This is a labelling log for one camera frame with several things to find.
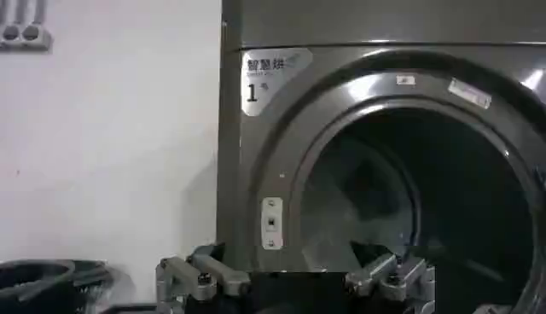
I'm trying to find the white door latch plate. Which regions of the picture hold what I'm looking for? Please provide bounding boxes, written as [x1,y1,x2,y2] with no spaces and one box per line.
[260,196,285,251]

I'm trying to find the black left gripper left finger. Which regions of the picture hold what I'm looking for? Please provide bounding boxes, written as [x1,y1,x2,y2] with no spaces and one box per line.
[154,243,252,314]

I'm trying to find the grey dryer with round opening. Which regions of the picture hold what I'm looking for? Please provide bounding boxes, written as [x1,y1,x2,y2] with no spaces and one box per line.
[215,0,546,314]

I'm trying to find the black laundry basket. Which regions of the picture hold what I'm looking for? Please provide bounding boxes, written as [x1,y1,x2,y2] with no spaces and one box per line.
[0,259,119,314]

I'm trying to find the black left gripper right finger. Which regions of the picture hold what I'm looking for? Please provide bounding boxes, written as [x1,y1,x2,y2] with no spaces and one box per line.
[344,252,437,314]

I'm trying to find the silver number label sticker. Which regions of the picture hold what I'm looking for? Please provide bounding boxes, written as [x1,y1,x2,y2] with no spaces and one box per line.
[240,47,314,118]

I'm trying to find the long silver rectangular sticker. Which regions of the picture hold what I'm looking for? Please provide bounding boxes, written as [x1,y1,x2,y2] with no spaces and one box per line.
[446,77,493,110]

